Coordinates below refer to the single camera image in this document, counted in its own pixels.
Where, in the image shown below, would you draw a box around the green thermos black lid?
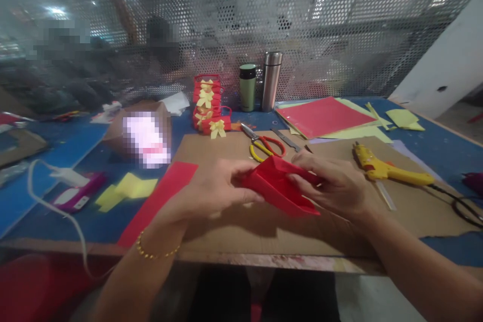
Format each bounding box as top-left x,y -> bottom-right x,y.
238,63 -> 258,113

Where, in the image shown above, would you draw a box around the clear glue stick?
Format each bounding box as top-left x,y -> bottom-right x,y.
373,180 -> 397,212

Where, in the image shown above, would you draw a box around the white crumpled paper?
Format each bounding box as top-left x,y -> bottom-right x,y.
161,91 -> 191,116

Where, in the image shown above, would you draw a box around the red paper box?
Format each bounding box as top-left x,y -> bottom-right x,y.
240,155 -> 322,217

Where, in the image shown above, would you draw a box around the person's left index finger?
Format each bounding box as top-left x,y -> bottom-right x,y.
217,158 -> 267,180

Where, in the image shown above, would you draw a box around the red paper sheet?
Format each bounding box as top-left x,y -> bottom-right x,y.
275,96 -> 378,140

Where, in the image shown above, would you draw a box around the person's right index finger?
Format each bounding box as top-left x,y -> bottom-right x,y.
291,152 -> 333,176

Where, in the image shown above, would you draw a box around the brown cardboard box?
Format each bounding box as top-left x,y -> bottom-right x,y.
103,101 -> 175,169

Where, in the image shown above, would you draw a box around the person's left thumb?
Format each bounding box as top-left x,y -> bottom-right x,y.
223,187 -> 267,206

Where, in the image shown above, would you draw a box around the person's right thumb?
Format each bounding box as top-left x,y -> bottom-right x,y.
288,173 -> 326,203

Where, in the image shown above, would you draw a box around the flat brown cardboard piece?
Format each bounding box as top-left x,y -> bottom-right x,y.
0,128 -> 49,169

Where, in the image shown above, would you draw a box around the purple object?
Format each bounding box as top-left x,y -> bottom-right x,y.
461,172 -> 483,197

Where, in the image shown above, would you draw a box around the black glue gun cable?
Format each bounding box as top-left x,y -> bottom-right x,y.
430,182 -> 483,229

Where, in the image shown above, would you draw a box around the brown cardboard work mat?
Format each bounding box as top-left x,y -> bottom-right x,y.
166,134 -> 480,259

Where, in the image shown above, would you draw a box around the yellow glue gun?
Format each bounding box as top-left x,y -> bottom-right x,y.
352,141 -> 435,187

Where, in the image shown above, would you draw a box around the red paper strip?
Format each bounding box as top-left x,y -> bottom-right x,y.
117,162 -> 200,250

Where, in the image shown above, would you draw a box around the yellow paper scrap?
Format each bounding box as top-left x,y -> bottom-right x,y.
384,108 -> 426,132

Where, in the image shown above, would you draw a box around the white charger with cable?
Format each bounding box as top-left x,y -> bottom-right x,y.
28,158 -> 114,281

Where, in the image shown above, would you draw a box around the purple and white phone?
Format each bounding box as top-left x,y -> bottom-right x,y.
51,172 -> 107,214

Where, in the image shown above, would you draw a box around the person's legs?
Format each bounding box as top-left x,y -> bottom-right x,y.
188,266 -> 337,322

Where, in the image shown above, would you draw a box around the yellow paper strip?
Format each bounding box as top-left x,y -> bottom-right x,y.
364,101 -> 394,127

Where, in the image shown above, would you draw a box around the red stool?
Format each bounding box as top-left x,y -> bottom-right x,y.
0,253 -> 100,322

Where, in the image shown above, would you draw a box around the yellow folded paper piece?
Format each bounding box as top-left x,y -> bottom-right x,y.
95,172 -> 159,214

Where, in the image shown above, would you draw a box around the grey metal knife blade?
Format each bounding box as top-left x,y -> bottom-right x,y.
270,127 -> 303,152

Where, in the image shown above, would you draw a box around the person's left hand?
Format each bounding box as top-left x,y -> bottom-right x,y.
150,158 -> 267,243

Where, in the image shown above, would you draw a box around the perforated metal screen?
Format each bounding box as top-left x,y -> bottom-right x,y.
0,0 -> 483,101

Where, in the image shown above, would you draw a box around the red handled box yellow bow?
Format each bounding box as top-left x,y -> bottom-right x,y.
193,104 -> 232,127

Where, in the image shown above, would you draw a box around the person's right hand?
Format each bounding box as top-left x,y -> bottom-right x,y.
288,152 -> 375,223

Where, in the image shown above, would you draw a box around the small red box yellow bow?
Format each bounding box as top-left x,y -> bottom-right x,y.
201,118 -> 232,138

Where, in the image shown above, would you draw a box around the scissors red yellow handles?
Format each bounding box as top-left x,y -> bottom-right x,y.
239,122 -> 288,161

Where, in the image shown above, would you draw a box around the stainless steel thermos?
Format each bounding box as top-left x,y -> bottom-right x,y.
261,51 -> 283,113

